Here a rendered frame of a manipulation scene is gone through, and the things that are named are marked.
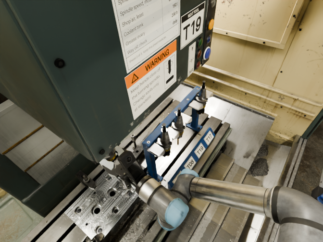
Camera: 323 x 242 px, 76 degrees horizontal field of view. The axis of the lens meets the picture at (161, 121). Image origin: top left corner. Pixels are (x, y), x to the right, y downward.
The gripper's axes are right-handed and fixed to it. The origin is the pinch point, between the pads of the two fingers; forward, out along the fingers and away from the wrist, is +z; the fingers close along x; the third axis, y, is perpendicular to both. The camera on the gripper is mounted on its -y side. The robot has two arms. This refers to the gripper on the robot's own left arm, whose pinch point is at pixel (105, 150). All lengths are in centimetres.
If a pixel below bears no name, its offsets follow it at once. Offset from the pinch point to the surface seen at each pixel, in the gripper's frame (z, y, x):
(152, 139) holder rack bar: -4.4, 10.1, 19.8
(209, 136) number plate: -14, 39, 57
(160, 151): -10.7, 11.1, 17.6
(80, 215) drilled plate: 5.2, 33.7, -20.7
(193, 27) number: -20, -41, 23
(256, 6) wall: -7, -20, 101
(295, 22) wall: -26, -16, 103
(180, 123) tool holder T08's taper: -9.6, 7.9, 32.7
